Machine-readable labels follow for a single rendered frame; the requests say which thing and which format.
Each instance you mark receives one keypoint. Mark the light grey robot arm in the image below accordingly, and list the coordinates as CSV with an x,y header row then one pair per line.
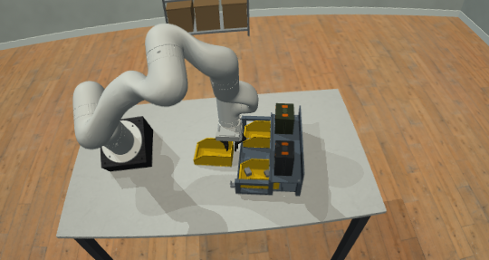
x,y
166,85

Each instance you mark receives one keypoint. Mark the yellow open-front bin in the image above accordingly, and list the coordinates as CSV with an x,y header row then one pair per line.
x,y
209,151
257,166
259,133

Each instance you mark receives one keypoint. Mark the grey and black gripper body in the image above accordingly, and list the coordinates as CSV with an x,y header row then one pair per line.
x,y
237,129

